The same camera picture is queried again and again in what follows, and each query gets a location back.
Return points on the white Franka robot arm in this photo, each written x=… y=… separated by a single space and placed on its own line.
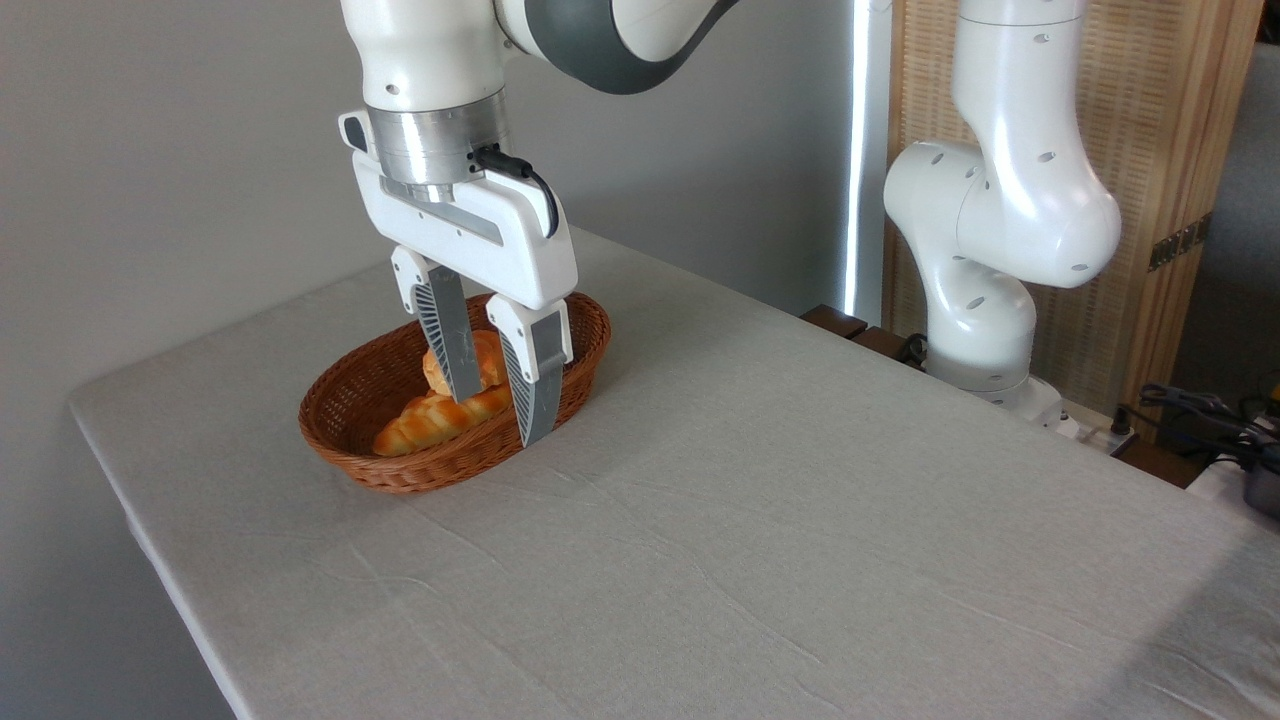
x=1000 y=200

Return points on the brown wicker basket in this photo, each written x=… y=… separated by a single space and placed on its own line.
x=360 y=400

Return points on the metal screen hinge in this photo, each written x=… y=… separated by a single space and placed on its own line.
x=1180 y=242

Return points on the dark wooden board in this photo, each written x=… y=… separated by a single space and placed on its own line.
x=835 y=321

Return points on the grey tablecloth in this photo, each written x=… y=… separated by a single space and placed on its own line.
x=750 y=520

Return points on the long twisted bread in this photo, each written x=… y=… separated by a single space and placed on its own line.
x=420 y=426

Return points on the wooden folding screen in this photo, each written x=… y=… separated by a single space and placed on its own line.
x=1150 y=100

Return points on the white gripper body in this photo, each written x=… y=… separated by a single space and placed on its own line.
x=470 y=235

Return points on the white vertical light strip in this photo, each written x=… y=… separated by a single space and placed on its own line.
x=866 y=150

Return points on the round golden bread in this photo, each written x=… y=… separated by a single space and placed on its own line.
x=490 y=360

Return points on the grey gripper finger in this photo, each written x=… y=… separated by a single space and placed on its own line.
x=450 y=330
x=535 y=380

